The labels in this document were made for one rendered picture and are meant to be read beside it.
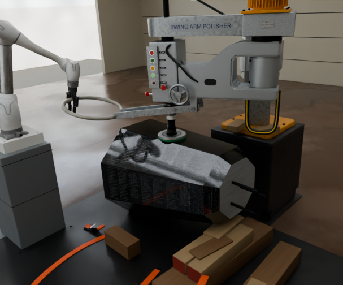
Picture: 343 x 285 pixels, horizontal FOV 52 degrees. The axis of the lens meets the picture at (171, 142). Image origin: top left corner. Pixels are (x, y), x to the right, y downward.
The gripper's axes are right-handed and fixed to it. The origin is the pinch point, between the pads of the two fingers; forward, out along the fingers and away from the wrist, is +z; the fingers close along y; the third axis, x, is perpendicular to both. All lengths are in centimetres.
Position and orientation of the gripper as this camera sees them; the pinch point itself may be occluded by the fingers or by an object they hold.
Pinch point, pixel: (72, 109)
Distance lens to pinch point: 309.8
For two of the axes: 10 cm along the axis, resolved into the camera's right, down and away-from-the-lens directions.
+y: 8.2, 3.5, -4.5
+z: -1.5, 9.0, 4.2
